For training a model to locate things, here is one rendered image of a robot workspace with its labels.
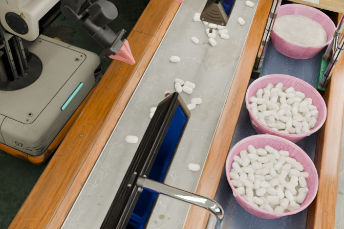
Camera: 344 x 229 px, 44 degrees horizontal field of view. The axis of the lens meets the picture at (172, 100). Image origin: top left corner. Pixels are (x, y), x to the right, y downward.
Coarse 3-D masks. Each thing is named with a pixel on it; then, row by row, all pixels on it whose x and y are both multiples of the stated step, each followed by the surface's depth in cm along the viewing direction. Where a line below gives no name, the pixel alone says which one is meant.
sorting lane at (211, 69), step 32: (192, 0) 180; (256, 0) 183; (192, 32) 167; (160, 64) 154; (192, 64) 155; (224, 64) 156; (160, 96) 144; (192, 96) 145; (224, 96) 146; (128, 128) 134; (192, 128) 136; (128, 160) 127; (192, 160) 128; (96, 192) 119; (192, 192) 121; (64, 224) 112; (96, 224) 113; (160, 224) 114
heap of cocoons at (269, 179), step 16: (240, 160) 129; (256, 160) 131; (272, 160) 131; (288, 160) 130; (240, 176) 126; (256, 176) 126; (272, 176) 127; (288, 176) 128; (304, 176) 127; (240, 192) 122; (256, 192) 122; (272, 192) 123; (288, 192) 122; (304, 192) 124; (272, 208) 121; (288, 208) 121
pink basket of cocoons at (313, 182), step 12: (240, 144) 130; (252, 144) 133; (264, 144) 134; (276, 144) 133; (288, 144) 132; (228, 156) 126; (300, 156) 130; (228, 168) 126; (312, 168) 126; (228, 180) 121; (312, 180) 125; (312, 192) 122; (240, 204) 126; (264, 216) 122; (276, 216) 120
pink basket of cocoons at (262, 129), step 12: (252, 84) 146; (264, 84) 151; (276, 84) 152; (288, 84) 152; (300, 84) 150; (312, 96) 147; (324, 108) 142; (324, 120) 138; (264, 132) 139; (276, 132) 133; (312, 132) 134
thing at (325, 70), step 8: (336, 32) 155; (336, 40) 152; (328, 48) 161; (336, 48) 143; (328, 56) 163; (336, 56) 143; (320, 64) 164; (328, 64) 149; (320, 72) 160; (328, 72) 150; (320, 80) 157; (320, 88) 155
